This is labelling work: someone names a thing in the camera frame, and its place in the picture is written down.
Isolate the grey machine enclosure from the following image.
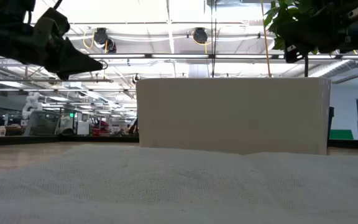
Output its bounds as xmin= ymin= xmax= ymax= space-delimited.
xmin=23 ymin=110 xmax=62 ymax=136

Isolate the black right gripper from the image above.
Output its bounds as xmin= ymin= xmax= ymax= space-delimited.
xmin=286 ymin=6 xmax=354 ymax=63

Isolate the pale plastic tupperware container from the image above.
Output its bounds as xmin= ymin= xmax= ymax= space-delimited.
xmin=135 ymin=77 xmax=331 ymax=156

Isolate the red machine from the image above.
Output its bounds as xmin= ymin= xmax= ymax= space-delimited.
xmin=91 ymin=119 xmax=110 ymax=136

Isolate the black ceiling cable reel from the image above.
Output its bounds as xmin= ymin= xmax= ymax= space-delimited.
xmin=192 ymin=27 xmax=210 ymax=45
xmin=92 ymin=27 xmax=117 ymax=54

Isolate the green board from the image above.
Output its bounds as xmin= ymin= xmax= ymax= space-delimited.
xmin=329 ymin=129 xmax=354 ymax=141

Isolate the green leafy plant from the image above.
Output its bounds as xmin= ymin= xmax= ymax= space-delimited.
xmin=263 ymin=0 xmax=326 ymax=78

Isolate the grey cloth mat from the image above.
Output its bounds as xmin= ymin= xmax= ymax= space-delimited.
xmin=0 ymin=143 xmax=358 ymax=224

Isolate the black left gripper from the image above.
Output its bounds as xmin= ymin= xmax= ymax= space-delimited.
xmin=26 ymin=7 xmax=104 ymax=80

